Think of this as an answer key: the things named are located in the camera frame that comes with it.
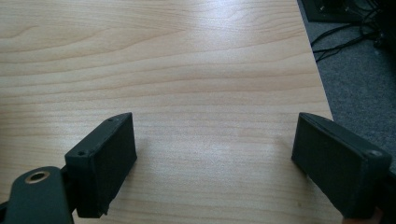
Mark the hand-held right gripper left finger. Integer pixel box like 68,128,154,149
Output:
64,112,138,219

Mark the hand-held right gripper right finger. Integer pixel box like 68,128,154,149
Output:
290,112,393,219

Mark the black equipment base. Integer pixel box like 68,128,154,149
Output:
301,0,375,23

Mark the black cable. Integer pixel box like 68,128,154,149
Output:
312,31,379,63
310,7,382,48

